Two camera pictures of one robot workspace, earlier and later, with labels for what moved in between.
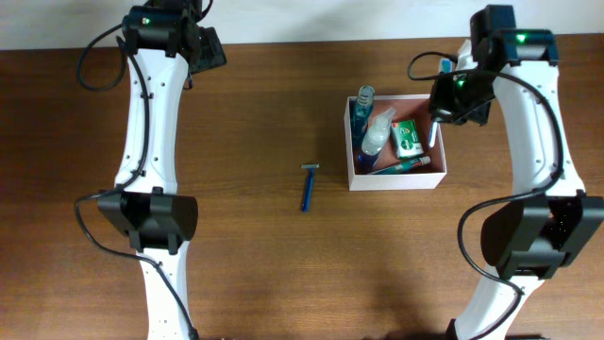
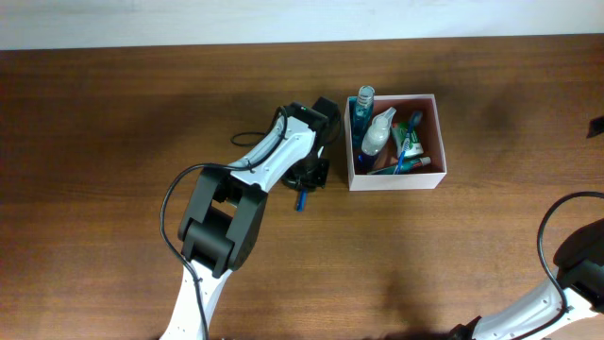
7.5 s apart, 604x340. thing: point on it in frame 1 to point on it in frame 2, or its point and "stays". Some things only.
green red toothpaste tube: (404, 167) stays
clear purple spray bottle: (378, 132) stays
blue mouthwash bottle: (360, 111) stays
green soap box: (406, 139) stays
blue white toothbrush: (445, 67) to (415, 119)
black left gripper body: (210, 52) to (306, 176)
